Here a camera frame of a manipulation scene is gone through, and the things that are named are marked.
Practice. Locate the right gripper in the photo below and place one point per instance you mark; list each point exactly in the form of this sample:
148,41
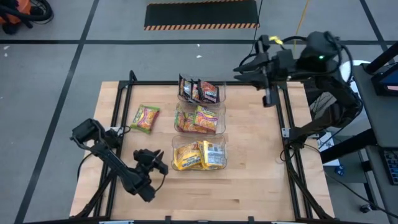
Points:
283,65

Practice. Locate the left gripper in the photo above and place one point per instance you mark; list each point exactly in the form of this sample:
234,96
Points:
145,165

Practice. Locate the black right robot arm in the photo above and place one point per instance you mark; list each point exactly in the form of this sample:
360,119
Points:
320,57

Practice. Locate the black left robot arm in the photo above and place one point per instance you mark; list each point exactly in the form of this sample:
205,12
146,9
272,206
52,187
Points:
105,154

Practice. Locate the clear plastic bin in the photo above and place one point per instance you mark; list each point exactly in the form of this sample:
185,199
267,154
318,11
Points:
222,90
227,152
221,121

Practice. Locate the black hazard striped floor mat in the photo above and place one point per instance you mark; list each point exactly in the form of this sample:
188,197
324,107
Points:
202,14

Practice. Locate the white plastic bag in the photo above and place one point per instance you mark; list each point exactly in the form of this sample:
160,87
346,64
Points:
346,70

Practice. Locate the white paper sheet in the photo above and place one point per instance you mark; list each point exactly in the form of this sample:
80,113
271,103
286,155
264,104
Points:
326,143

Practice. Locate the black desk support beam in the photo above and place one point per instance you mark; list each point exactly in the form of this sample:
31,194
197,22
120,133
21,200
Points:
348,146

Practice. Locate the black monitor pole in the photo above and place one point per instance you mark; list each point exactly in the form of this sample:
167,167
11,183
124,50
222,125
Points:
381,57

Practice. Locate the small blue floor object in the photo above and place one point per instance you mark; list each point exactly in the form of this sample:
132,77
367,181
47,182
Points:
339,170

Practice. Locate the black monitor blue screen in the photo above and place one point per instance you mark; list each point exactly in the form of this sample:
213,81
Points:
388,82

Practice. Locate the grey side desk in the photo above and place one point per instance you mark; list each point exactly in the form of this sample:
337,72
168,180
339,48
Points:
382,118

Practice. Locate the black keyboard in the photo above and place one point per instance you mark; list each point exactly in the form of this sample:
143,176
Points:
392,166

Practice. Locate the black caster wheel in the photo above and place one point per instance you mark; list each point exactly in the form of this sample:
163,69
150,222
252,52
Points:
365,208

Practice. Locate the orange shop vacuum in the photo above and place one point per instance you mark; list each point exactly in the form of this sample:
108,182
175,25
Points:
21,7

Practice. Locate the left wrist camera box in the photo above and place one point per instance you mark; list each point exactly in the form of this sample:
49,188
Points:
163,169

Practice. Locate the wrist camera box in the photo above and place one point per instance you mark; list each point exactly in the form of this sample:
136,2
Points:
163,169
270,98

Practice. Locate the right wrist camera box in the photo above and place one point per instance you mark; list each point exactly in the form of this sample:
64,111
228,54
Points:
270,98

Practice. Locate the silver arm base bracket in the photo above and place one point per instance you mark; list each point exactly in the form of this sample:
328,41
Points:
286,132

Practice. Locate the black metal table frame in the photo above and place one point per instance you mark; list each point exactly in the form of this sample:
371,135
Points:
149,83

